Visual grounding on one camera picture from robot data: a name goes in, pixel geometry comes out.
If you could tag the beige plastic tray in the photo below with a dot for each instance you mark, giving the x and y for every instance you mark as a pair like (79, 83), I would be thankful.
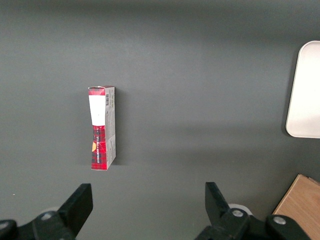
(306, 92)

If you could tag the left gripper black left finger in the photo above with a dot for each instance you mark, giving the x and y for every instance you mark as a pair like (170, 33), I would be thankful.
(72, 215)

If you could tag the red and white carton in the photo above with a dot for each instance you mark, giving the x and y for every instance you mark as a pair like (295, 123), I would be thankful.
(102, 130)

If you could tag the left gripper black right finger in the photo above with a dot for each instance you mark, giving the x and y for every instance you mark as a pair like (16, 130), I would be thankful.
(222, 225)

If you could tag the wooden drawer cabinet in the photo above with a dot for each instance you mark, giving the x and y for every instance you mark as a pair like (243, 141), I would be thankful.
(301, 205)

